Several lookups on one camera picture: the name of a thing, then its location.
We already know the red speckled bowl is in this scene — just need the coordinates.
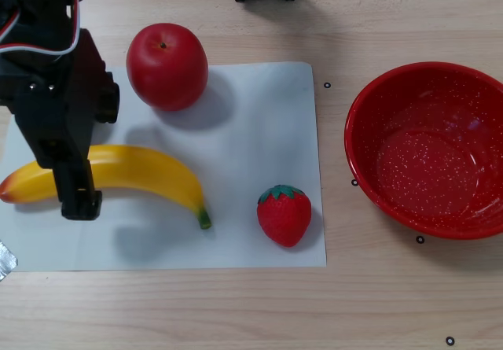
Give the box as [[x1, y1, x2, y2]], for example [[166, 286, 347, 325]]
[[343, 61, 503, 241]]

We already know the white paper sheet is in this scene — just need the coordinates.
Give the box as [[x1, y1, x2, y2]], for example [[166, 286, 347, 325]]
[[0, 61, 329, 273]]

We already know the red toy apple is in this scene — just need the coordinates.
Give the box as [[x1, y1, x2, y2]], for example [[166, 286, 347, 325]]
[[125, 22, 209, 112]]

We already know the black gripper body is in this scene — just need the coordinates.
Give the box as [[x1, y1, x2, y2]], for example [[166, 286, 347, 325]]
[[0, 28, 121, 169]]

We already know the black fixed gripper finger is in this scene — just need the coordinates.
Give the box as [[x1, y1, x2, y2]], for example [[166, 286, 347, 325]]
[[53, 157, 104, 221]]

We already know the grey duct tape piece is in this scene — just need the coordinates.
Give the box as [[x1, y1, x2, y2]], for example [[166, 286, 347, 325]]
[[0, 239, 20, 284]]

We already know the red toy strawberry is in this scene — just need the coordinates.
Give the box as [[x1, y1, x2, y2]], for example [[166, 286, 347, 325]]
[[256, 184, 313, 249]]

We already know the yellow toy banana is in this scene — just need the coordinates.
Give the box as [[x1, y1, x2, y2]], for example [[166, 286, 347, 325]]
[[0, 144, 213, 230]]

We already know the white red servo wire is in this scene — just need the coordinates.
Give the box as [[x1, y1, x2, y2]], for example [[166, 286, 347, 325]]
[[0, 0, 101, 58]]

